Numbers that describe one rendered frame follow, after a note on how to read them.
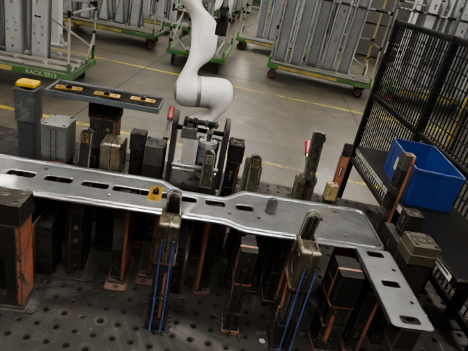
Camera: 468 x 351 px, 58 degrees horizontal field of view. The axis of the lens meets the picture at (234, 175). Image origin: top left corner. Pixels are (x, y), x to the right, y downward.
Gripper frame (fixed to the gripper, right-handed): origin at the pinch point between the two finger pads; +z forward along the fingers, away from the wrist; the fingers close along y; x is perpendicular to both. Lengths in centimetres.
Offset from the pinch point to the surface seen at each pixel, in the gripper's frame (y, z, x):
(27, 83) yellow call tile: -6, 29, -59
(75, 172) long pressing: 20, 45, -35
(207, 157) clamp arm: 12.2, 36.2, 2.4
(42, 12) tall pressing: -374, 63, -194
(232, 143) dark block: 5.2, 32.9, 9.8
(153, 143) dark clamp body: 6.4, 37.0, -15.3
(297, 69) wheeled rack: -626, 118, 154
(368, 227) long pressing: 25, 45, 54
